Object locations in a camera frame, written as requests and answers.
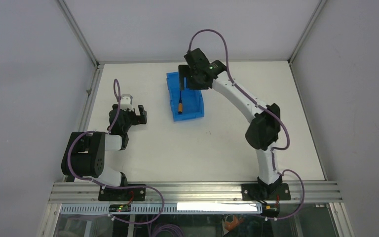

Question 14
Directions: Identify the orange handled screwdriver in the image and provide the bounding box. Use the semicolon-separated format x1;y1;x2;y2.
178;90;183;115

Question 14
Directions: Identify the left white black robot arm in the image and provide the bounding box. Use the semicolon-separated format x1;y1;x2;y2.
61;104;147;200

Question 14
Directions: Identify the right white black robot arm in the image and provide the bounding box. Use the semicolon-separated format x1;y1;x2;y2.
178;48;282;200

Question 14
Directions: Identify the blue plastic bin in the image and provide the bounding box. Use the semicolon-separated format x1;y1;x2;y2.
166;72;205;122

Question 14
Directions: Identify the orange object under table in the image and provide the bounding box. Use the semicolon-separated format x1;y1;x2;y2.
223;214;244;232

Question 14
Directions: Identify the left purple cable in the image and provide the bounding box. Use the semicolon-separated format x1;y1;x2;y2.
66;79;165;226

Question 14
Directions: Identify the purple cable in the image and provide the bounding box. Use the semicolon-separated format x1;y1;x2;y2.
66;79;165;226
187;29;305;221

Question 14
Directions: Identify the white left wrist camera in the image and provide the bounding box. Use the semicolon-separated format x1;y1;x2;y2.
119;94;134;111

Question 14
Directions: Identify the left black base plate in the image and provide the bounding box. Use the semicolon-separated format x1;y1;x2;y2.
98;185;146;202

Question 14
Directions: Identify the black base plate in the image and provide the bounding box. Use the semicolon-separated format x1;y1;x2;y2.
241;183;291;201
98;185;146;202

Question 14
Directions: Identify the aluminium front rail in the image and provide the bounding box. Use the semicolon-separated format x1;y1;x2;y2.
48;181;343;204

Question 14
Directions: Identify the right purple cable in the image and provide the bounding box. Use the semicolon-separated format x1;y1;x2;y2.
187;29;305;221

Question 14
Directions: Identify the white slotted cable duct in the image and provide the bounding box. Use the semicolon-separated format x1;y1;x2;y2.
60;202;262;215

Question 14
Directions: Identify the aluminium left frame post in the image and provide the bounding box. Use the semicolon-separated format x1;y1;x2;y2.
56;0;99;68

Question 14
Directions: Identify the aluminium frame post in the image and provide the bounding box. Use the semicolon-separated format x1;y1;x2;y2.
288;0;327;67
56;0;99;68

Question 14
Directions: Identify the coiled purple cable below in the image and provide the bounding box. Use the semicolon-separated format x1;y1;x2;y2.
148;224;185;237

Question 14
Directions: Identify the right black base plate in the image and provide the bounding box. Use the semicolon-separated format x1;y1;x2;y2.
241;183;291;201

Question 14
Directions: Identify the aluminium right frame post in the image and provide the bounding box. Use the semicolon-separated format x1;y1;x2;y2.
288;0;327;67

